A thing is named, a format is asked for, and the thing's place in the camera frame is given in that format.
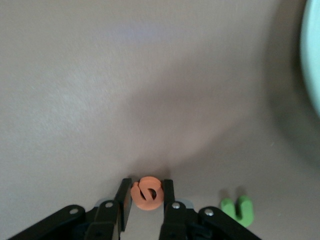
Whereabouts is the orange foam letter e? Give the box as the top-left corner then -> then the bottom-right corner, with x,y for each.
130,175 -> 165,212

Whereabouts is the green foam letter u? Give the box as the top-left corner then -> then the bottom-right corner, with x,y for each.
220,195 -> 255,228

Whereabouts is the pale green plate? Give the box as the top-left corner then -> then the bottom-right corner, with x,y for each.
299,0 -> 320,113

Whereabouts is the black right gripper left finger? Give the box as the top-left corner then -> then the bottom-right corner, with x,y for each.
7,177 -> 134,240

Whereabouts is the brown table mat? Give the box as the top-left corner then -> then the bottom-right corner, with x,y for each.
0,0 -> 320,240

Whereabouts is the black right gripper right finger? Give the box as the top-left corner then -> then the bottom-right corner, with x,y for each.
159,178 -> 262,240

